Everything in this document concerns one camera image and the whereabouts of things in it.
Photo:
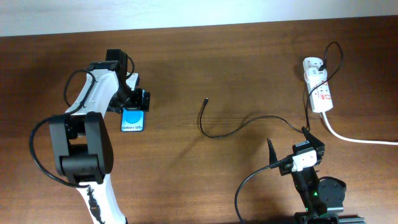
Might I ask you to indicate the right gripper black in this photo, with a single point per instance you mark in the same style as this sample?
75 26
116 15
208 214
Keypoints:
319 145

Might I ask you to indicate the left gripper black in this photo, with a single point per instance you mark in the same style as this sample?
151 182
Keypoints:
137 102

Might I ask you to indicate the blue Galaxy smartphone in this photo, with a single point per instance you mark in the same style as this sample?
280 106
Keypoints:
132 121

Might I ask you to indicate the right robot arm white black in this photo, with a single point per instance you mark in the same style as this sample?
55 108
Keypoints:
322 197

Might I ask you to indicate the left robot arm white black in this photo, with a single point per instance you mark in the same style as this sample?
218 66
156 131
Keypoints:
81 145

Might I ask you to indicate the white USB charger plug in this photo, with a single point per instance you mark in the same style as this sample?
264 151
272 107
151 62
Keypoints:
313 74

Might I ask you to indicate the white power strip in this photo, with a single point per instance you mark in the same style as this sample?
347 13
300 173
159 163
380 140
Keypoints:
320 98

